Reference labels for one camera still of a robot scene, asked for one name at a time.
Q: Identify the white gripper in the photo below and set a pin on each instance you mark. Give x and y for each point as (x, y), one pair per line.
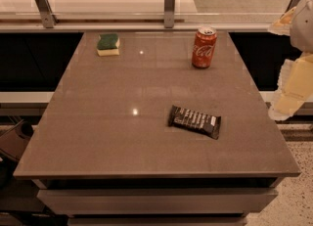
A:
(303, 27)

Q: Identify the black rxbar chocolate bar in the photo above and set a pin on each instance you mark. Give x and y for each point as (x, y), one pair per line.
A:
(203, 123)

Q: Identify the green and yellow sponge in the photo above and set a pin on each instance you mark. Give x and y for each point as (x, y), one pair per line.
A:
(108, 44)

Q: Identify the red coca-cola can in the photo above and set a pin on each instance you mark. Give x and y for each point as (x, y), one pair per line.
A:
(204, 45)

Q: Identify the grey upper drawer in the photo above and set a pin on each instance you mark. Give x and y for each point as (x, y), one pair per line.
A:
(157, 201)

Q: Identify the grey drawer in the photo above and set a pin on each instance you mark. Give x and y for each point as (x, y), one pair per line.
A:
(157, 201)
(159, 221)

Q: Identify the grey lower drawer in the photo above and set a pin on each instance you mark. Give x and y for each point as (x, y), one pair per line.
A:
(159, 221)

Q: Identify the dark chair at left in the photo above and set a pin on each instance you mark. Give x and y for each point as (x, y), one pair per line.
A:
(12, 145)

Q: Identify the middle metal railing bracket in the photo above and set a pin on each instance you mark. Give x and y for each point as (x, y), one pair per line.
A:
(169, 11)

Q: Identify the left metal railing bracket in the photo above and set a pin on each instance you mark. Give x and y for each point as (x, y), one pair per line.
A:
(46, 14)

